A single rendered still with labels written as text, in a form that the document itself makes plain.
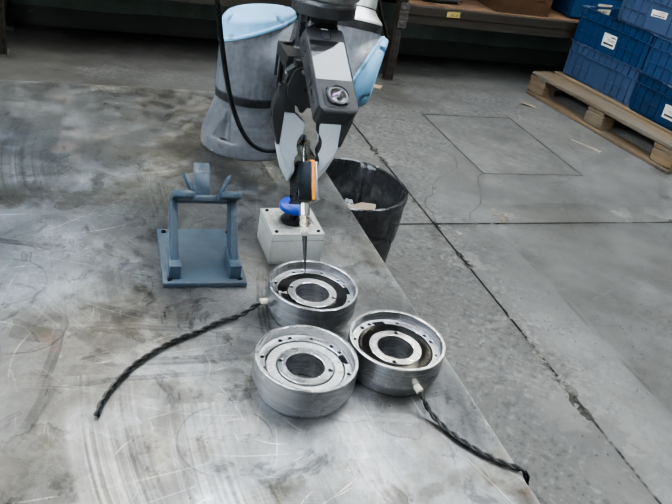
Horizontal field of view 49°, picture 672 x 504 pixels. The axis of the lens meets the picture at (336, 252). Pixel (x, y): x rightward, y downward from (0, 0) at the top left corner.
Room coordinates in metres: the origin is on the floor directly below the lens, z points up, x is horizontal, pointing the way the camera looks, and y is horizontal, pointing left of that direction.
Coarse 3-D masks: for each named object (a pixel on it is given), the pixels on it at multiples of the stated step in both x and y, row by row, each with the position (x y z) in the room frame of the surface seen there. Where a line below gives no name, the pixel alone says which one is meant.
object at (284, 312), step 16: (272, 272) 0.72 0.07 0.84; (288, 272) 0.74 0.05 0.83; (320, 272) 0.76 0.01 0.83; (336, 272) 0.75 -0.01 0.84; (272, 288) 0.69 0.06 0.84; (288, 288) 0.71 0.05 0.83; (304, 288) 0.73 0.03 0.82; (320, 288) 0.73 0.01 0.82; (352, 288) 0.73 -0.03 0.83; (272, 304) 0.68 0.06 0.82; (288, 304) 0.66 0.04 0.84; (304, 304) 0.68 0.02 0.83; (320, 304) 0.69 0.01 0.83; (352, 304) 0.69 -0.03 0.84; (288, 320) 0.66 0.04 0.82; (304, 320) 0.66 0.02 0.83; (320, 320) 0.66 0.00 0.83; (336, 320) 0.67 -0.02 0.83
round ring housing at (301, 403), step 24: (264, 336) 0.60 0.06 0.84; (288, 336) 0.62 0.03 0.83; (312, 336) 0.63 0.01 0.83; (336, 336) 0.62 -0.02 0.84; (264, 360) 0.57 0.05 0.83; (288, 360) 0.59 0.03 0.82; (312, 360) 0.60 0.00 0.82; (264, 384) 0.54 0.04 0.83; (312, 384) 0.55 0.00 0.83; (288, 408) 0.53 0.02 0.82; (312, 408) 0.53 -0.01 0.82; (336, 408) 0.55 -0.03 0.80
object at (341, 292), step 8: (288, 280) 0.73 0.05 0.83; (320, 280) 0.74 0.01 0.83; (328, 280) 0.74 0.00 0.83; (336, 280) 0.75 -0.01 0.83; (280, 288) 0.71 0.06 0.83; (336, 288) 0.73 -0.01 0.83; (344, 288) 0.73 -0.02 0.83; (288, 296) 0.69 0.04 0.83; (344, 296) 0.72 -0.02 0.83; (336, 304) 0.70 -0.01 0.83
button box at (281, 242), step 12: (264, 216) 0.84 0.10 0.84; (276, 216) 0.85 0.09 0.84; (312, 216) 0.87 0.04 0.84; (264, 228) 0.84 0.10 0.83; (276, 228) 0.82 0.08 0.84; (288, 228) 0.82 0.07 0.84; (312, 228) 0.83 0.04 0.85; (264, 240) 0.83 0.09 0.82; (276, 240) 0.80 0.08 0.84; (288, 240) 0.81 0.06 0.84; (300, 240) 0.81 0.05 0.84; (312, 240) 0.82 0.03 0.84; (264, 252) 0.82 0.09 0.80; (276, 252) 0.80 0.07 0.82; (288, 252) 0.81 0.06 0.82; (300, 252) 0.82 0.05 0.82; (312, 252) 0.82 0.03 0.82
